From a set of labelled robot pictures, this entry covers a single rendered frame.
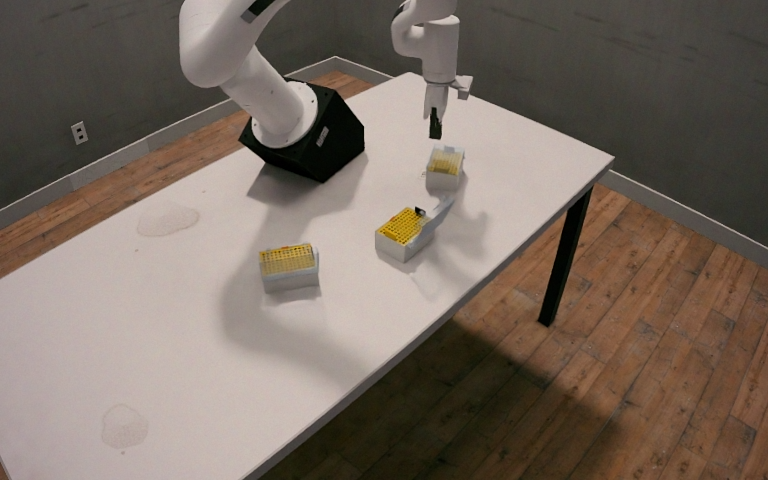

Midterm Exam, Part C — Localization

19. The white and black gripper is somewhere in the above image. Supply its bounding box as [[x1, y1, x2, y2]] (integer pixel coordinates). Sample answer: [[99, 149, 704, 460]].
[[423, 78, 454, 140]]

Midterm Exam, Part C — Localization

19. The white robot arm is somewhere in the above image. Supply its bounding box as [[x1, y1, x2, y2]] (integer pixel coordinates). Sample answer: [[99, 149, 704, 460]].
[[179, 0, 473, 148]]

